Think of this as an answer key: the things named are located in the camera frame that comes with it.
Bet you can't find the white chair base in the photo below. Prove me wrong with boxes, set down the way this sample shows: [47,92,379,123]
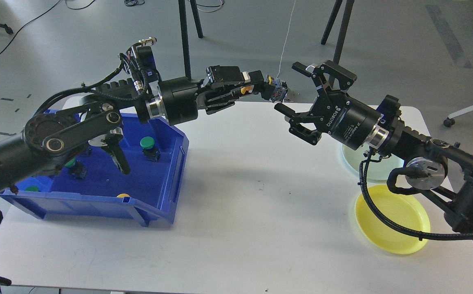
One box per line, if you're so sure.
[443,105,473,128]

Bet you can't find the light green plate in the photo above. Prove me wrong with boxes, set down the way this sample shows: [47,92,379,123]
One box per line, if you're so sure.
[341,145,404,183]

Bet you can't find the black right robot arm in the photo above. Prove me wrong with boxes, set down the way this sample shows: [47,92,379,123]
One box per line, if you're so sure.
[274,60,473,241]

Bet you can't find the white cable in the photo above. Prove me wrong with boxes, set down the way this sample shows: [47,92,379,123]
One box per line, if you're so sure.
[277,0,297,78]

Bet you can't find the green push button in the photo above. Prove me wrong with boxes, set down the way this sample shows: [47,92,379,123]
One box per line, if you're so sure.
[64,158,87,179]
[139,136,161,162]

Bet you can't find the black tripod legs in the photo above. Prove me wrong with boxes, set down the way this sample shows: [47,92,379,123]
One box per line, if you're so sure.
[178,0,204,82]
[320,0,355,65]

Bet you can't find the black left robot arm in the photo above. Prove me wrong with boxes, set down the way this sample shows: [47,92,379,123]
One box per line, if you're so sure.
[0,37,278,293]

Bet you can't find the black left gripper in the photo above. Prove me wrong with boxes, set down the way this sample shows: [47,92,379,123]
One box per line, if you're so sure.
[147,65,265,125]

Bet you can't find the black floor cable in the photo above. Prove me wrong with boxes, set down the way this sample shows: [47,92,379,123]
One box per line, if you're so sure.
[0,0,96,74]

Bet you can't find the right black tripod legs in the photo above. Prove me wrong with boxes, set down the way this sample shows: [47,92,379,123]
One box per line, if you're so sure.
[320,0,355,65]

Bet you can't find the left black tripod legs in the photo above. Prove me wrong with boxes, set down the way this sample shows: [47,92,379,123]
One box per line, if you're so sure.
[178,0,204,82]

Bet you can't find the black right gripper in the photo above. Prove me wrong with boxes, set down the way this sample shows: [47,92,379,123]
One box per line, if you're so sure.
[274,60,382,149]

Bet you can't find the green button bottom left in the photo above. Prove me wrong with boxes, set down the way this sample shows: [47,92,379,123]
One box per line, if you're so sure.
[24,185,40,192]

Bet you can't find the blue plastic bin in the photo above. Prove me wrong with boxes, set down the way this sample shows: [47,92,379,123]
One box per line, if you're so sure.
[0,114,189,227]

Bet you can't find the yellow plate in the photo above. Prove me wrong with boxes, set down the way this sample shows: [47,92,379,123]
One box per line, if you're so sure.
[354,185,431,255]

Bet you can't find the yellow push button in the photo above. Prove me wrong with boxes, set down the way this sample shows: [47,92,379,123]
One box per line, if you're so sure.
[240,75,288,103]

